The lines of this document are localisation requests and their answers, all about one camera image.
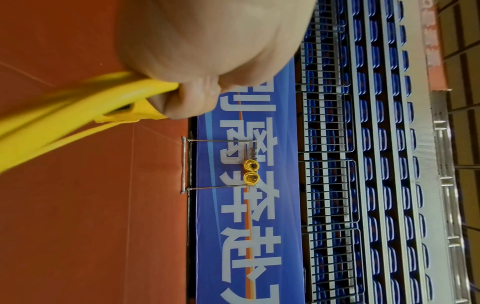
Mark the metal rack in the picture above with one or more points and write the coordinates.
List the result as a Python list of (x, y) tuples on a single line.
[(210, 166)]

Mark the person's left hand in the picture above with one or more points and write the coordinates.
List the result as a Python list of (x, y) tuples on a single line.
[(217, 41)]

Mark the blue banner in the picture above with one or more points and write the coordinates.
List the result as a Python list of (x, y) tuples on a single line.
[(247, 208)]

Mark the red banner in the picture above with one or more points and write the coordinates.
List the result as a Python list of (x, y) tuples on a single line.
[(433, 41)]

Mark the rows of blue seats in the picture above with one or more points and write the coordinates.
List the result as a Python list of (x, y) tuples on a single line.
[(367, 154)]

